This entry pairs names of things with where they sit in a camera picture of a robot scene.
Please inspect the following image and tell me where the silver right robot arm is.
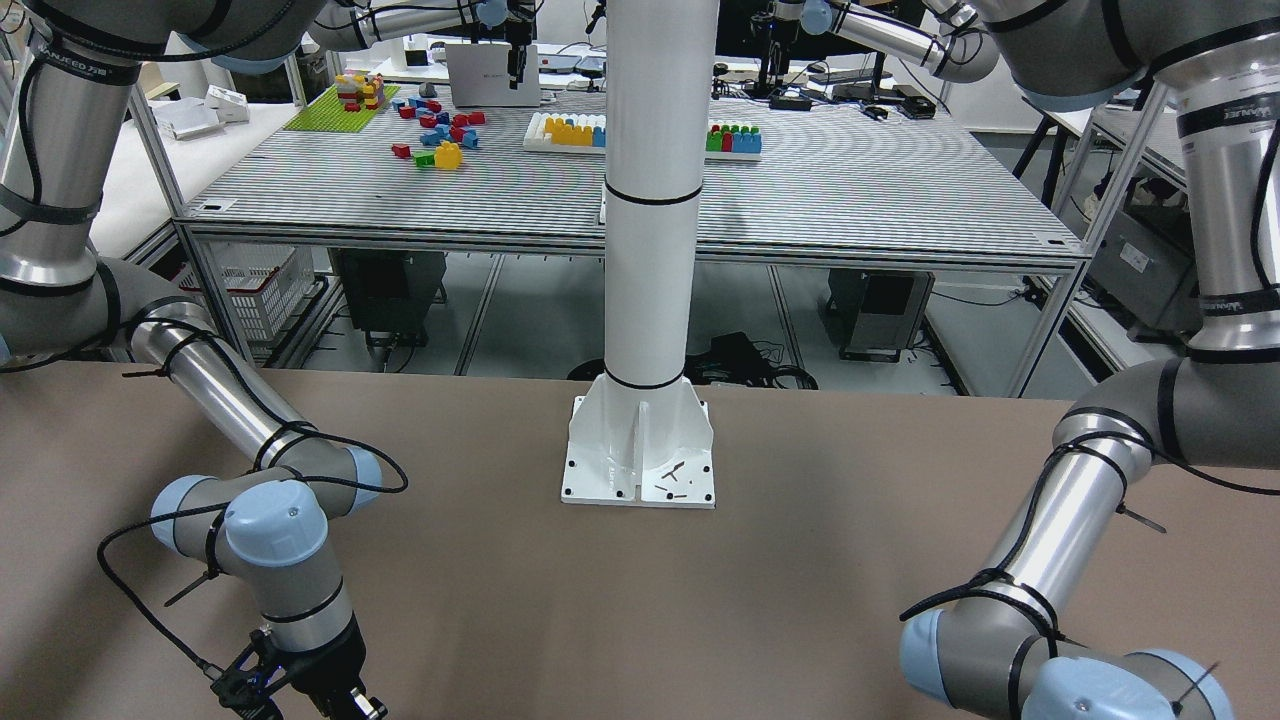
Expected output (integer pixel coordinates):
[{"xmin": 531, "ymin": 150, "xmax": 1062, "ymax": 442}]
[{"xmin": 3, "ymin": 1, "xmax": 408, "ymax": 719}]

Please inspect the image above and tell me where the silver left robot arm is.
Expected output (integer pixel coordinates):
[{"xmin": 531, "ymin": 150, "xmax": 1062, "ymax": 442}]
[{"xmin": 900, "ymin": 1, "xmax": 1279, "ymax": 719}]

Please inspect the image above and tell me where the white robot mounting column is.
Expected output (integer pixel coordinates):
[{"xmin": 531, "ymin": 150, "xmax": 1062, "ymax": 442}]
[{"xmin": 559, "ymin": 1, "xmax": 718, "ymax": 509}]

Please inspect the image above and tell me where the green lego baseplate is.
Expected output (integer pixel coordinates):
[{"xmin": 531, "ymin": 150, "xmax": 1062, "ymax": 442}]
[{"xmin": 282, "ymin": 81, "xmax": 399, "ymax": 133}]

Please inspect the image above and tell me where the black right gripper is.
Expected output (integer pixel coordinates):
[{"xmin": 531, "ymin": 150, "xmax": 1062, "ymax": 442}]
[{"xmin": 255, "ymin": 615, "xmax": 388, "ymax": 720}]

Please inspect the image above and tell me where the yellow blocks white tray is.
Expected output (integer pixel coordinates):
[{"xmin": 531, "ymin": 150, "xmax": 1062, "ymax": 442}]
[{"xmin": 522, "ymin": 111, "xmax": 607, "ymax": 155}]

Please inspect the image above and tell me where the green blocks white tray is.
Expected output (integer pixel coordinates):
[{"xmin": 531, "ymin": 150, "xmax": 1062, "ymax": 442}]
[{"xmin": 704, "ymin": 123, "xmax": 764, "ymax": 161}]

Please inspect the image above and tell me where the striped background work table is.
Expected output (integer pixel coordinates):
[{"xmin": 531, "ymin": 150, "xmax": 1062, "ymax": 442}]
[{"xmin": 172, "ymin": 79, "xmax": 1093, "ymax": 398}]

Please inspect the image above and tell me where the white plastic crate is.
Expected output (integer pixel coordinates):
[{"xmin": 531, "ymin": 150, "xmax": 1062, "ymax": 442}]
[{"xmin": 214, "ymin": 243, "xmax": 315, "ymax": 346}]

